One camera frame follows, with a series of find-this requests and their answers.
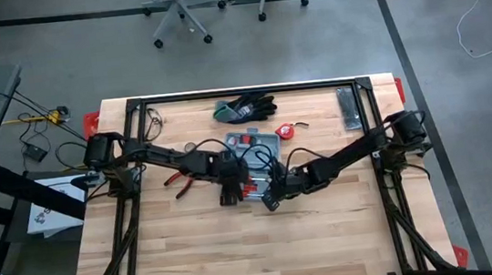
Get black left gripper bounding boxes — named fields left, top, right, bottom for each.
left=207, top=148, right=254, bottom=208

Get black aluminium table frame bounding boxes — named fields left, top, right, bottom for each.
left=52, top=65, right=465, bottom=275

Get black power adapter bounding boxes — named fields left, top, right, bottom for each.
left=22, top=142, right=48, bottom=166

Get red-handled pliers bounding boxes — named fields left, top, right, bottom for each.
left=162, top=168, right=199, bottom=202

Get white cardboard box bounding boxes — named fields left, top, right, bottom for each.
left=20, top=172, right=93, bottom=240

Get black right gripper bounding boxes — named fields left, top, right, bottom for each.
left=258, top=160, right=316, bottom=213

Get black left wrist camera cable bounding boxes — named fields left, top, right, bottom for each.
left=181, top=130, right=278, bottom=181

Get black cable loop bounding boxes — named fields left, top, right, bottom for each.
left=141, top=105, right=167, bottom=143

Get yellow cable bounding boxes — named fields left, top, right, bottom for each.
left=1, top=105, right=72, bottom=133

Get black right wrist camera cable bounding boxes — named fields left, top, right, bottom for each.
left=282, top=145, right=323, bottom=176

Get red tape measure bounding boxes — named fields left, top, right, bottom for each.
left=273, top=120, right=311, bottom=144

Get red table clamp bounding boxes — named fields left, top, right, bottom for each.
left=81, top=110, right=103, bottom=131
left=451, top=242, right=471, bottom=270
left=393, top=76, right=407, bottom=106

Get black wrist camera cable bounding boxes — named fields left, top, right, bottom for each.
left=181, top=130, right=278, bottom=181
left=282, top=145, right=323, bottom=176

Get black work glove green cuff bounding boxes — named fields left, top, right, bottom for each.
left=225, top=89, right=279, bottom=115
left=212, top=96, right=278, bottom=127

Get grey plastic tool case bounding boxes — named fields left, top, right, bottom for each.
left=221, top=126, right=288, bottom=205

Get black rectangular bar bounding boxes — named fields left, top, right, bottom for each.
left=335, top=85, right=364, bottom=133

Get hex key set red holder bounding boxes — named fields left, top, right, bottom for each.
left=237, top=132, right=260, bottom=148

